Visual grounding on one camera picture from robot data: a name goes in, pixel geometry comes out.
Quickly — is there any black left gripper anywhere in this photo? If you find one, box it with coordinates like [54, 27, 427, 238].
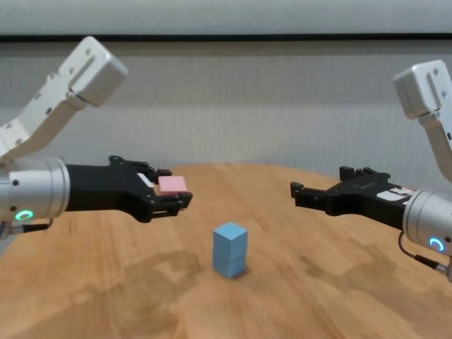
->
[65, 155, 195, 224]

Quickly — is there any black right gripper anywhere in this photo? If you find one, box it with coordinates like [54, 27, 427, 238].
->
[289, 165, 418, 232]

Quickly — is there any pink wooden cube block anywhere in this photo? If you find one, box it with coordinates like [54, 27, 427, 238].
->
[157, 175, 188, 197]

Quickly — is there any blue wooden cube block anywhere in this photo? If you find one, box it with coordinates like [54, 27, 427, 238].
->
[213, 221, 249, 258]
[213, 252, 246, 280]

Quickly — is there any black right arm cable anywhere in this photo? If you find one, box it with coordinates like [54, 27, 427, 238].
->
[398, 231, 452, 283]

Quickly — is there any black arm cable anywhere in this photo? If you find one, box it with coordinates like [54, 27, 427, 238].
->
[0, 218, 54, 242]
[398, 231, 452, 283]

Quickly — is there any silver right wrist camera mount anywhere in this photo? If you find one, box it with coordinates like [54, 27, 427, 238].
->
[393, 59, 452, 191]

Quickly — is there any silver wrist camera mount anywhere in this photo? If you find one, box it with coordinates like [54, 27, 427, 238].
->
[0, 35, 129, 163]
[393, 59, 452, 191]

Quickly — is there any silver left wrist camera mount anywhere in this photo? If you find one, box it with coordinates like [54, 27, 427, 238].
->
[0, 35, 129, 163]

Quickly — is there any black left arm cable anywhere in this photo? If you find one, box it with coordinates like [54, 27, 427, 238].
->
[0, 218, 54, 242]

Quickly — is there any black wall rail strip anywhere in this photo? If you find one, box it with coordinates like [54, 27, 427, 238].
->
[0, 32, 452, 43]

